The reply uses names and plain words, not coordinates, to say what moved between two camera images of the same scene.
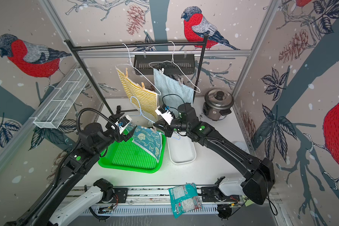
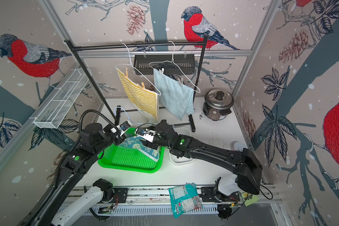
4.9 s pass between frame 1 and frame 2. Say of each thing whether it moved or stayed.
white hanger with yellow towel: stayed
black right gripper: moved
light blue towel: stayed
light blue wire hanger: moved
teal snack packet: stayed
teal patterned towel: moved
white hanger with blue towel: stayed
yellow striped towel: stayed
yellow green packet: stayed
